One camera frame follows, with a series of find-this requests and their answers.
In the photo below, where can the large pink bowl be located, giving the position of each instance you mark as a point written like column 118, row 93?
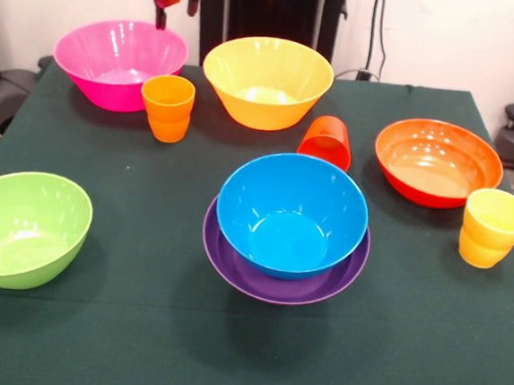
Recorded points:
column 116, row 49

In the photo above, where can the shallow red-orange bowl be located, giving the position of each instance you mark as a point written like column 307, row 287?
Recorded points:
column 439, row 163

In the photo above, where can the orange cup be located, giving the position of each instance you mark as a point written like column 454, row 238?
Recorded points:
column 167, row 112

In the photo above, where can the red-orange cup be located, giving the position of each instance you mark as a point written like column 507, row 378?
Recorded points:
column 326, row 146

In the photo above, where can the green bowl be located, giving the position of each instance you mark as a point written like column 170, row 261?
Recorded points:
column 24, row 230

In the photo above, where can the blue bowl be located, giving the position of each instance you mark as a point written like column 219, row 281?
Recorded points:
column 291, row 213

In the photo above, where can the large yellow-orange bowl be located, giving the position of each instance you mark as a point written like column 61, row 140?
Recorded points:
column 267, row 76

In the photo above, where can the purple bowl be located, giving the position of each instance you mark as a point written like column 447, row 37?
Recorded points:
column 275, row 291

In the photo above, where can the dark green tablecloth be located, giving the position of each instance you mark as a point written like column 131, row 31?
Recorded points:
column 315, row 351

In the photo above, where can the yellow cup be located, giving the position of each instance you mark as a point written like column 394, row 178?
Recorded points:
column 492, row 231

